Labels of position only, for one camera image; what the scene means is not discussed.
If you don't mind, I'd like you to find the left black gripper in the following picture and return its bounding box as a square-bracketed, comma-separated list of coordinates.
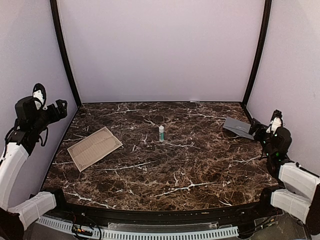
[31, 99, 67, 134]

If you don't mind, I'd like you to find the grey envelope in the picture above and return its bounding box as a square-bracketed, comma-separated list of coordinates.
[223, 117, 254, 140]

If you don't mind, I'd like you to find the beige letter paper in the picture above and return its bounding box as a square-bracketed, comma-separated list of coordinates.
[67, 127, 123, 172]

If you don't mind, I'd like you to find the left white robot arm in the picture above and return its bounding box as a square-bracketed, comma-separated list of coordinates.
[0, 96, 71, 239]

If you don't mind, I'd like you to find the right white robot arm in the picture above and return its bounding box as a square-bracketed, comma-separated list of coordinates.
[249, 116, 320, 232]

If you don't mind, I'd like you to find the green white glue stick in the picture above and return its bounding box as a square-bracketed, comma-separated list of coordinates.
[158, 125, 165, 142]

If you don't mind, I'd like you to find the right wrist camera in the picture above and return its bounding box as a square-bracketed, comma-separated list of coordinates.
[266, 109, 284, 135]

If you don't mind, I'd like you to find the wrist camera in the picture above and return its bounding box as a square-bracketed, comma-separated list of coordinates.
[266, 109, 284, 135]
[32, 83, 48, 110]

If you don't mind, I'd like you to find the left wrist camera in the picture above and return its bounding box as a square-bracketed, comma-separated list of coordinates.
[32, 83, 48, 110]

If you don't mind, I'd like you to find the left black frame post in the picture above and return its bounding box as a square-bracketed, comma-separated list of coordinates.
[49, 0, 82, 108]

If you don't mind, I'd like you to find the black frame post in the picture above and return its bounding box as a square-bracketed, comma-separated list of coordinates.
[49, 0, 82, 108]
[241, 0, 272, 109]

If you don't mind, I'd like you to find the black front rail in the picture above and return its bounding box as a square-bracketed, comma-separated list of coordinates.
[46, 202, 283, 226]

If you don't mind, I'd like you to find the white slotted cable duct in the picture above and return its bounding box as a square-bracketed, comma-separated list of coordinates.
[36, 215, 240, 240]

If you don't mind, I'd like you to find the right black frame post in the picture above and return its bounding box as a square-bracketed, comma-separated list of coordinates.
[241, 0, 272, 109]

